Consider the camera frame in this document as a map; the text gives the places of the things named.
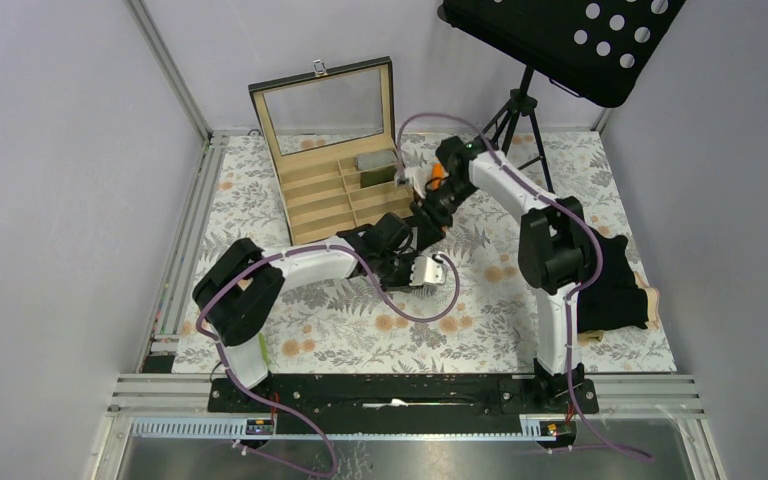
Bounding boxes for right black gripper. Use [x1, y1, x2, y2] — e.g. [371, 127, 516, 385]
[410, 178, 479, 253]

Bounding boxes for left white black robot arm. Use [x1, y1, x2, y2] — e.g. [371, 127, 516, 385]
[192, 213, 418, 411]

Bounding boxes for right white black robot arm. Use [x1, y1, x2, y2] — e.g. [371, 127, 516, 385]
[404, 137, 604, 414]

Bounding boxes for orange cylinder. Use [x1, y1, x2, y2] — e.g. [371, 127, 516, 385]
[426, 163, 447, 191]

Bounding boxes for dark green rolled cloth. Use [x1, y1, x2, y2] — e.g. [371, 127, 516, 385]
[359, 165, 398, 189]

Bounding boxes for grey rolled cloth in box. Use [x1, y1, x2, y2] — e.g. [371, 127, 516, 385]
[355, 150, 397, 171]

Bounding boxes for floral tablecloth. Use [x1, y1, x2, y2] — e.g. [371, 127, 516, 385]
[172, 131, 676, 374]

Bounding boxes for wooden compartment box glass lid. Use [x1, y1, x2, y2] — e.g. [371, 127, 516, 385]
[248, 56, 413, 244]

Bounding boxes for green clip lower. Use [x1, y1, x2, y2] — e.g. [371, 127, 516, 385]
[257, 333, 270, 366]

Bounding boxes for black clothing pile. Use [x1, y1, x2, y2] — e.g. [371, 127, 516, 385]
[577, 231, 649, 334]

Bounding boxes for black music stand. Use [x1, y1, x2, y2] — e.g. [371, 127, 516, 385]
[437, 0, 687, 201]

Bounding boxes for beige garment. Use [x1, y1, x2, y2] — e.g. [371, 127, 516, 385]
[577, 288, 660, 338]

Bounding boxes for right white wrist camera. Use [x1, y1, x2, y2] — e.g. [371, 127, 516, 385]
[394, 167, 431, 198]

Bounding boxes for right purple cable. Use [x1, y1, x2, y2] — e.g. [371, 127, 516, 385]
[394, 112, 654, 464]

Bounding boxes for purple cable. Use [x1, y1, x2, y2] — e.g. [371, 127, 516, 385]
[195, 243, 462, 480]
[394, 112, 654, 464]

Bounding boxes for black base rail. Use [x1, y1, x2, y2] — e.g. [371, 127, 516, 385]
[207, 374, 599, 436]

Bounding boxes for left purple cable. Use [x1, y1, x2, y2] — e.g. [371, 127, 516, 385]
[195, 243, 462, 480]

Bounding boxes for aluminium frame rails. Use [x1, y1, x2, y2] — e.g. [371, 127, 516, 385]
[106, 0, 707, 439]

